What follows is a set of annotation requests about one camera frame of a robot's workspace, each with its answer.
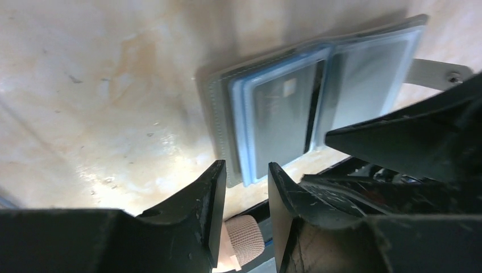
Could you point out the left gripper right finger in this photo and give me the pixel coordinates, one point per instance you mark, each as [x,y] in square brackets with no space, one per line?
[310,235]

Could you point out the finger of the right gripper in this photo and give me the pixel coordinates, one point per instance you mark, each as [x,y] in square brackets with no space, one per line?
[361,188]
[438,138]

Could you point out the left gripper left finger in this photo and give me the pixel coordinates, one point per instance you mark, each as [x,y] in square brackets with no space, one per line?
[180,234]

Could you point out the grey leather card holder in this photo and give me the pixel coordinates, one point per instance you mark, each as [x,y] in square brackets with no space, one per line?
[428,73]

